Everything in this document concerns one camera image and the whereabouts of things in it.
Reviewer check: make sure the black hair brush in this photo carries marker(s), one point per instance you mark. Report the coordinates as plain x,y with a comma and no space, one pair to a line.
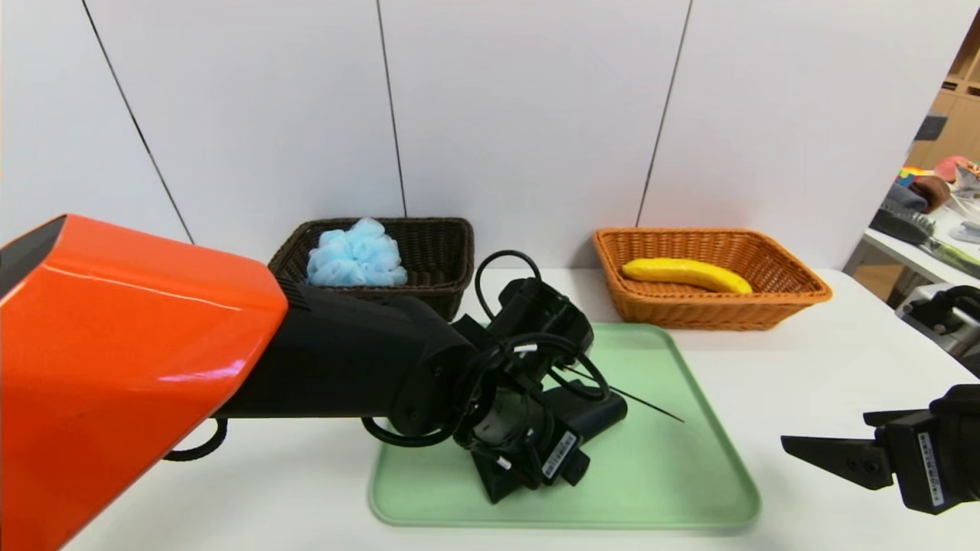
899,227

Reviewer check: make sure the crumpled silver plastic bag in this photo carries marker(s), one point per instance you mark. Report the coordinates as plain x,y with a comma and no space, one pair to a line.
968,182

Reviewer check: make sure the brown round plush item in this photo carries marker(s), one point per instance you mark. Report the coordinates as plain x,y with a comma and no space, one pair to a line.
932,193

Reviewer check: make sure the green and black tool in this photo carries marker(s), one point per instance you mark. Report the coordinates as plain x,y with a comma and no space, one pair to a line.
949,256

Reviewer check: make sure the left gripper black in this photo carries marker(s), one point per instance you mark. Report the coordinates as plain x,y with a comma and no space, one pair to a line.
556,456

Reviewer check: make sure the dark brown wicker basket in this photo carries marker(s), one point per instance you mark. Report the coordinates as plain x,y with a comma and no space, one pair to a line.
436,252

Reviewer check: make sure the orange wicker basket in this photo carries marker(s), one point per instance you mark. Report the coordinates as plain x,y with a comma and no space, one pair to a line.
689,314

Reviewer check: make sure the pink round item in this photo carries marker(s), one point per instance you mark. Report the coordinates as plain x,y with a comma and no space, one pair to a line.
952,168

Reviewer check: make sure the light green plastic tray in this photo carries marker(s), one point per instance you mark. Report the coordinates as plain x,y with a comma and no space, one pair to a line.
674,474

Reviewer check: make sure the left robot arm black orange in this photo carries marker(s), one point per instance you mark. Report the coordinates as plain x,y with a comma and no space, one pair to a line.
138,360

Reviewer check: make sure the colourful toy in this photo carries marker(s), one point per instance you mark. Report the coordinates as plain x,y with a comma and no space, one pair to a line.
915,176

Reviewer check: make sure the black glasses case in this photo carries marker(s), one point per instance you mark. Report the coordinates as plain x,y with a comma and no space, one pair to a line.
605,413

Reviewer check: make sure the dark gray box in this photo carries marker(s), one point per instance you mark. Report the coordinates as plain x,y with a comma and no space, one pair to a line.
930,128

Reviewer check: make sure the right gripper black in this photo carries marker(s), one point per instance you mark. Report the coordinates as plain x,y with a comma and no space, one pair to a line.
925,464

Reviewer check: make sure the light blue mesh bath loofah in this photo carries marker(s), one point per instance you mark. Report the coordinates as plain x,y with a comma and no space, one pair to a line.
356,256

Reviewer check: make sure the yellow banana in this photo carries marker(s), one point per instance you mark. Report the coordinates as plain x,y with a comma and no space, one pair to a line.
681,272

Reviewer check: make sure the dark gray folded cloth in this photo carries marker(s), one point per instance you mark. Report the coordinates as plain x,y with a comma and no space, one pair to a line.
903,200

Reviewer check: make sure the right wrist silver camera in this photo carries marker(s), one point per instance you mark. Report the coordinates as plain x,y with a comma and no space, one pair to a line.
942,314

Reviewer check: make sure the white side table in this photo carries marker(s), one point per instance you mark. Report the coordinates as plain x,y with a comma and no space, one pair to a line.
907,256

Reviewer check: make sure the wooden shelf unit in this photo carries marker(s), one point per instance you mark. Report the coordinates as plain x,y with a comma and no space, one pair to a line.
961,130

